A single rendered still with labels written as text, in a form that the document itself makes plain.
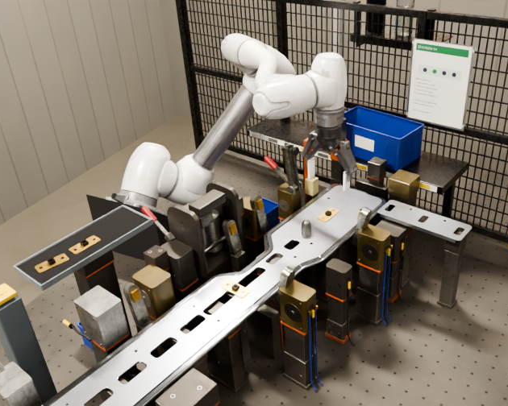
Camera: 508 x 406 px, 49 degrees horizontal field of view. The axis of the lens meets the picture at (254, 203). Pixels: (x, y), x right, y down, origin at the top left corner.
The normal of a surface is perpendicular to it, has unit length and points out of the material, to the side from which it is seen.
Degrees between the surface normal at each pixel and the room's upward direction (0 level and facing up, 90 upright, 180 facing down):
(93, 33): 90
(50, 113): 90
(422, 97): 90
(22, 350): 90
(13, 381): 0
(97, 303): 0
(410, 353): 0
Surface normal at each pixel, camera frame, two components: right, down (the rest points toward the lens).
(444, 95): -0.65, 0.44
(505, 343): -0.07, -0.84
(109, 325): 0.76, 0.30
